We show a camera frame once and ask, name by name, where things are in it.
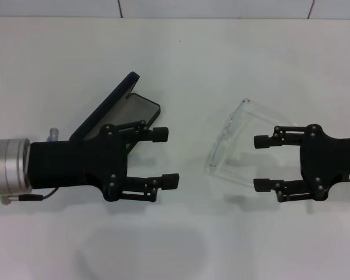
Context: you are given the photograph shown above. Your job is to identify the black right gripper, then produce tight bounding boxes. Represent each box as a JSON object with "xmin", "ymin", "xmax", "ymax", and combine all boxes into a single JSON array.
[{"xmin": 253, "ymin": 124, "xmax": 350, "ymax": 204}]

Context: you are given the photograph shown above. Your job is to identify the black glasses case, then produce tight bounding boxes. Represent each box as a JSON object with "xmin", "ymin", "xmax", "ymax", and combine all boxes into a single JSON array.
[{"xmin": 68, "ymin": 71, "xmax": 162, "ymax": 154}]

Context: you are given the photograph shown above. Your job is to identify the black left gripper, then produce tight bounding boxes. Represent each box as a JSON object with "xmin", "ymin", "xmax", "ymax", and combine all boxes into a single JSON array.
[{"xmin": 30, "ymin": 120, "xmax": 169, "ymax": 203}]

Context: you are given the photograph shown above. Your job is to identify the gray left arm cable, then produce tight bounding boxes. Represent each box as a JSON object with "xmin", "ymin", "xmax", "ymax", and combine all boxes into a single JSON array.
[{"xmin": 1, "ymin": 186, "xmax": 61, "ymax": 205}]

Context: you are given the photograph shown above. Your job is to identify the translucent connector stub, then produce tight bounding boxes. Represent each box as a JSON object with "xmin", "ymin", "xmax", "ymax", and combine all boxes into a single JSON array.
[{"xmin": 48, "ymin": 127, "xmax": 61, "ymax": 143}]

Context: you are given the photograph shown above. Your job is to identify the clear plastic glasses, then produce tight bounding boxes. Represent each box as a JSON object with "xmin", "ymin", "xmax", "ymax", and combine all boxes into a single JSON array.
[{"xmin": 203, "ymin": 97, "xmax": 307, "ymax": 189}]

